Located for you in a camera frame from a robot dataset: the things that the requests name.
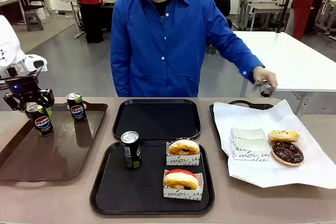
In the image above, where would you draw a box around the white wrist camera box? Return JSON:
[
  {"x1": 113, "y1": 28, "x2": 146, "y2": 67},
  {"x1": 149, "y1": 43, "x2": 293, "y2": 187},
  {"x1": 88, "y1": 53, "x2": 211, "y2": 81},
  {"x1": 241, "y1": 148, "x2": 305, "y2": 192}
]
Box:
[{"x1": 25, "y1": 54, "x2": 48, "y2": 72}]

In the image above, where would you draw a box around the brown plastic tray with handles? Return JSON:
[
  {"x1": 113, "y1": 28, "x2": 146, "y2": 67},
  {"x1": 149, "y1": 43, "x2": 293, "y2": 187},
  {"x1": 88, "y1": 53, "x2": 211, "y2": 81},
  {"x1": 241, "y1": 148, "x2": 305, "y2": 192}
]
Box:
[{"x1": 0, "y1": 100, "x2": 109, "y2": 183}]

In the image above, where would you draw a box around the red glazed donut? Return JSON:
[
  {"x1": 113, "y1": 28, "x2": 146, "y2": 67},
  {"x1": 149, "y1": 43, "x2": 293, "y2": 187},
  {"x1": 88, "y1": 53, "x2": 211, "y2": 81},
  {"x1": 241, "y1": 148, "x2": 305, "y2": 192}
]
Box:
[{"x1": 163, "y1": 169, "x2": 199, "y2": 191}]

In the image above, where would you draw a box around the chocolate glazed sprinkle donut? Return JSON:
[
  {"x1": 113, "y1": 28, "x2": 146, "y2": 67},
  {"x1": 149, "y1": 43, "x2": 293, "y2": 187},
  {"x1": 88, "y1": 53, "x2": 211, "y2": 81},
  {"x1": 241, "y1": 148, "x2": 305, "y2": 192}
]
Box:
[{"x1": 271, "y1": 141, "x2": 305, "y2": 166}]

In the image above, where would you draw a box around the seated background person in black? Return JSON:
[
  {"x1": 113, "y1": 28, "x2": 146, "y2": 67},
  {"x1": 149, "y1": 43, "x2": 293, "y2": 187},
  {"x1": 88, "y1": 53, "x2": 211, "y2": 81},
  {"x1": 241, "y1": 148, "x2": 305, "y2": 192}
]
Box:
[{"x1": 208, "y1": 0, "x2": 233, "y2": 29}]

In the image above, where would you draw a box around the black Pepsi can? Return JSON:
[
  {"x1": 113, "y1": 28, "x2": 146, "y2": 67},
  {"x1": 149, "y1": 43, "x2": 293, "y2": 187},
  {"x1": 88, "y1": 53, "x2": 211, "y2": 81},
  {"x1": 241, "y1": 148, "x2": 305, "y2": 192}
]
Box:
[
  {"x1": 66, "y1": 92, "x2": 88, "y2": 124},
  {"x1": 26, "y1": 104, "x2": 55, "y2": 137},
  {"x1": 120, "y1": 131, "x2": 142, "y2": 170}
]

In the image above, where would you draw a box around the white background workbench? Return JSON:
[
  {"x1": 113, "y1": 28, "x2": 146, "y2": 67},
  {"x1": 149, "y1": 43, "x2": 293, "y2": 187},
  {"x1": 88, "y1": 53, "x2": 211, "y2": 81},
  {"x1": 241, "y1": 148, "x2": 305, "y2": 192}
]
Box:
[{"x1": 235, "y1": 0, "x2": 292, "y2": 32}]

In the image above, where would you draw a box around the person right forearm blue sleeve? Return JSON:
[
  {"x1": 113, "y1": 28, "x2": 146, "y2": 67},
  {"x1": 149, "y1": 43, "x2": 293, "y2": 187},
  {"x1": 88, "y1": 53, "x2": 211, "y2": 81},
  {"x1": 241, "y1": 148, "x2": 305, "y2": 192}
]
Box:
[{"x1": 110, "y1": 48, "x2": 132, "y2": 97}]

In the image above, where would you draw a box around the yellow glazed sprinkle donut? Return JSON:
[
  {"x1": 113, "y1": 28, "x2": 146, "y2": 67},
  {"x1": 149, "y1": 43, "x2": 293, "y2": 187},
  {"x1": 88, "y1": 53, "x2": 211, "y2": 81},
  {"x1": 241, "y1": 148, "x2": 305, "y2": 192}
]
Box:
[{"x1": 267, "y1": 130, "x2": 300, "y2": 143}]

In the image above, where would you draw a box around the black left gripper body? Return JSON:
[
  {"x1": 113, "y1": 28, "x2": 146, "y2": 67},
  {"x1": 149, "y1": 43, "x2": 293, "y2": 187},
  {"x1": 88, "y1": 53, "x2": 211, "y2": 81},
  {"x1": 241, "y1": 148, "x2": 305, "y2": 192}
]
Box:
[{"x1": 4, "y1": 74, "x2": 40, "y2": 96}]

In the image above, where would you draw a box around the black rectangular serving tray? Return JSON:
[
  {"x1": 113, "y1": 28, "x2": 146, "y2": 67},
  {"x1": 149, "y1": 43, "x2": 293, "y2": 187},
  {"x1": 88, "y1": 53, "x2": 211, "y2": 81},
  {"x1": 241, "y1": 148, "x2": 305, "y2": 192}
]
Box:
[
  {"x1": 89, "y1": 140, "x2": 215, "y2": 216},
  {"x1": 112, "y1": 99, "x2": 202, "y2": 141}
]

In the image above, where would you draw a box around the person left forearm blue sleeve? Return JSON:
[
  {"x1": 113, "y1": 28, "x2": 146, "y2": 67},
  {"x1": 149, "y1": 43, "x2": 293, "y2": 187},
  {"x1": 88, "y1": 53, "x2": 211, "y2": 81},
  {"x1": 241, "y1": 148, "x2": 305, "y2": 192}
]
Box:
[{"x1": 220, "y1": 32, "x2": 265, "y2": 80}]

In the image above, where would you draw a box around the white table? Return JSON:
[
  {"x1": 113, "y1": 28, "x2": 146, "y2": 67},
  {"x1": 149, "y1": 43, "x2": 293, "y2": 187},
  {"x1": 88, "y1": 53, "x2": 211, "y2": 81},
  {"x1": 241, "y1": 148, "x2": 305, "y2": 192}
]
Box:
[{"x1": 232, "y1": 30, "x2": 336, "y2": 120}]

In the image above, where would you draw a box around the black tray with handle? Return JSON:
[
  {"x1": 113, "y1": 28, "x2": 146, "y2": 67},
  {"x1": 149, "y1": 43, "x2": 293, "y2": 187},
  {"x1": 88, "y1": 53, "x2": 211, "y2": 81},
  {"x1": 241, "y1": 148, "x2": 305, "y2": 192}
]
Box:
[{"x1": 208, "y1": 99, "x2": 275, "y2": 162}]

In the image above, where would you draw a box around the glazed donut in paper box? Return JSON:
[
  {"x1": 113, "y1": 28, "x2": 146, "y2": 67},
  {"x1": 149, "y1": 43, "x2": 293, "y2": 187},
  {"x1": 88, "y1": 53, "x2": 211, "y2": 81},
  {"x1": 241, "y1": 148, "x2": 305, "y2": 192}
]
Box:
[{"x1": 166, "y1": 144, "x2": 202, "y2": 166}]

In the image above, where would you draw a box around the white printed paper donut box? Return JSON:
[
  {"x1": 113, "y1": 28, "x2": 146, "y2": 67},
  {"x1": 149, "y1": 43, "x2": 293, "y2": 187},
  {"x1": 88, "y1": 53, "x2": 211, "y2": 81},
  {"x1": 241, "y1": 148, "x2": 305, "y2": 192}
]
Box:
[{"x1": 229, "y1": 136, "x2": 271, "y2": 162}]

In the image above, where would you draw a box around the red-topped donut in paper box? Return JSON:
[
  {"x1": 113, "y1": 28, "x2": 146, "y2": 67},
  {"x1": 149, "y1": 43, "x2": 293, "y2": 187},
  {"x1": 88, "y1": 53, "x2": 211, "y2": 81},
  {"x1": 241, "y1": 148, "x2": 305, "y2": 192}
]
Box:
[{"x1": 163, "y1": 169, "x2": 204, "y2": 201}]

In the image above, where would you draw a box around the white paper sheet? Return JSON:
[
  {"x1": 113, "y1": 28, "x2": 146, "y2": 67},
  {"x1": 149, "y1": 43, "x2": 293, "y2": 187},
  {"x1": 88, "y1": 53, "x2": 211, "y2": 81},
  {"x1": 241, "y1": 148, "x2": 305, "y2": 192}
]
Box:
[{"x1": 213, "y1": 99, "x2": 336, "y2": 189}]

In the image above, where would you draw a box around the grey stool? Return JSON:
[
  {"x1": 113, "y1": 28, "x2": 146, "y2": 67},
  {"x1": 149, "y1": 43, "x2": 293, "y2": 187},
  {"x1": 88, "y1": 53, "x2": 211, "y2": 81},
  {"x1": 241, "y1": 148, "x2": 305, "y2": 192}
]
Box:
[{"x1": 24, "y1": 10, "x2": 45, "y2": 32}]

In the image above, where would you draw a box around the small dark object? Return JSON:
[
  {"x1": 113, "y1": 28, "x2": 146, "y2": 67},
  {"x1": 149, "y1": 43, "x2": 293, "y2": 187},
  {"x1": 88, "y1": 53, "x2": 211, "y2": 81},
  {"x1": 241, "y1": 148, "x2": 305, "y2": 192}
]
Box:
[{"x1": 253, "y1": 82, "x2": 275, "y2": 98}]

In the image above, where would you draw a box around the person left hand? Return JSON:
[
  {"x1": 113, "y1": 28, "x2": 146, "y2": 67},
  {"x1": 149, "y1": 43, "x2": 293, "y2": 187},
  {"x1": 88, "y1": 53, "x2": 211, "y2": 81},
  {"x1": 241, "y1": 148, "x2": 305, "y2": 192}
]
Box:
[{"x1": 252, "y1": 66, "x2": 278, "y2": 90}]

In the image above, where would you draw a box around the person torso in blue shirt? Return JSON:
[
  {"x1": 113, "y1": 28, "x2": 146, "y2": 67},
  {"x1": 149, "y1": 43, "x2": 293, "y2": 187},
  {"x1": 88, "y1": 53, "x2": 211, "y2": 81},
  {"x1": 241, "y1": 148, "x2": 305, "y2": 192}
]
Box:
[{"x1": 110, "y1": 0, "x2": 234, "y2": 98}]

